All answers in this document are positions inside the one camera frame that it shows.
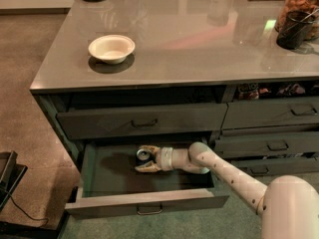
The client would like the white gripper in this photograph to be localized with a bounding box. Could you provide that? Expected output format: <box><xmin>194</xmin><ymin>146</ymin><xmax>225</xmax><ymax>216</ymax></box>
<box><xmin>135</xmin><ymin>145</ymin><xmax>173</xmax><ymax>173</ymax></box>

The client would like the blue pepsi can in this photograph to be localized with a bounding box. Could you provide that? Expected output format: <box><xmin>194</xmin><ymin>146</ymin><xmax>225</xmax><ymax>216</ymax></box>
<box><xmin>136</xmin><ymin>148</ymin><xmax>154</xmax><ymax>166</ymax></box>

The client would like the black stand at left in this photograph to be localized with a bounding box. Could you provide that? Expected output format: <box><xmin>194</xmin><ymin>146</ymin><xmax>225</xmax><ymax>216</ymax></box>
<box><xmin>0</xmin><ymin>151</ymin><xmax>28</xmax><ymax>211</ymax></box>

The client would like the black cable on floor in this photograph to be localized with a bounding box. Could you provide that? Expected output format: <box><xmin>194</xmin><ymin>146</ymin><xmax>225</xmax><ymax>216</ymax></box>
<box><xmin>0</xmin><ymin>187</ymin><xmax>50</xmax><ymax>227</ymax></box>

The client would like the glass snack jar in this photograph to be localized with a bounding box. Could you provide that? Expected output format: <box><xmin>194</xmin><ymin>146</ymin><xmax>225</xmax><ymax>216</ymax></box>
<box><xmin>275</xmin><ymin>0</ymin><xmax>319</xmax><ymax>41</ymax></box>

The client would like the grey counter cabinet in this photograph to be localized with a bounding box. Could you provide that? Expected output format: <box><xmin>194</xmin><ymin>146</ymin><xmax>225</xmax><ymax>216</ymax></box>
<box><xmin>29</xmin><ymin>0</ymin><xmax>319</xmax><ymax>181</ymax></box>

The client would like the grey middle right drawer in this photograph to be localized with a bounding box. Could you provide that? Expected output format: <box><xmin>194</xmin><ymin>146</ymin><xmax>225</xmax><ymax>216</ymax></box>
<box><xmin>213</xmin><ymin>131</ymin><xmax>319</xmax><ymax>159</ymax></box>

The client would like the grey top left drawer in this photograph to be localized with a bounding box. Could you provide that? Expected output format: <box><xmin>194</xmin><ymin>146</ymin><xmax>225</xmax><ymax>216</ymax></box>
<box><xmin>57</xmin><ymin>103</ymin><xmax>227</xmax><ymax>139</ymax></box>

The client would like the grey bottom right drawer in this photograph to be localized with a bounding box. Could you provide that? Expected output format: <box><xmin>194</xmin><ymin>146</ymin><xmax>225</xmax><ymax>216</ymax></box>
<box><xmin>232</xmin><ymin>157</ymin><xmax>319</xmax><ymax>176</ymax></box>

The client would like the snack bag in shelf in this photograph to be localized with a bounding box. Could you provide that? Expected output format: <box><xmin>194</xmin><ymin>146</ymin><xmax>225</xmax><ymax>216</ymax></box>
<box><xmin>237</xmin><ymin>83</ymin><xmax>259</xmax><ymax>100</ymax></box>

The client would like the grey top right drawer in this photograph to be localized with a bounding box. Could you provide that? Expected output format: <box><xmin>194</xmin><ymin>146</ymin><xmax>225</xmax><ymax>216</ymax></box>
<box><xmin>222</xmin><ymin>97</ymin><xmax>319</xmax><ymax>129</ymax></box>

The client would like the open grey middle drawer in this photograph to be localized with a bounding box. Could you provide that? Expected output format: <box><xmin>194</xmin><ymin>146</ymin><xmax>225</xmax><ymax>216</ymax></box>
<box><xmin>66</xmin><ymin>143</ymin><xmax>229</xmax><ymax>218</ymax></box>

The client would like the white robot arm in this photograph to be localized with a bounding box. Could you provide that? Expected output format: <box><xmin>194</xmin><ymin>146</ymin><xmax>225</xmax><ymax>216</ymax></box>
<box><xmin>136</xmin><ymin>142</ymin><xmax>319</xmax><ymax>239</ymax></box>

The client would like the white paper bowl near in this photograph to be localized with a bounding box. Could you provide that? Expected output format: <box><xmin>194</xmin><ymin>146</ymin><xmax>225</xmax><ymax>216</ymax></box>
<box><xmin>88</xmin><ymin>35</ymin><xmax>136</xmax><ymax>65</ymax></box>

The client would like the black cup with utensil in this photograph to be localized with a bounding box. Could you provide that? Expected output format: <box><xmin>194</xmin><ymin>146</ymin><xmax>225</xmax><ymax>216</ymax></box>
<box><xmin>276</xmin><ymin>11</ymin><xmax>315</xmax><ymax>50</ymax></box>

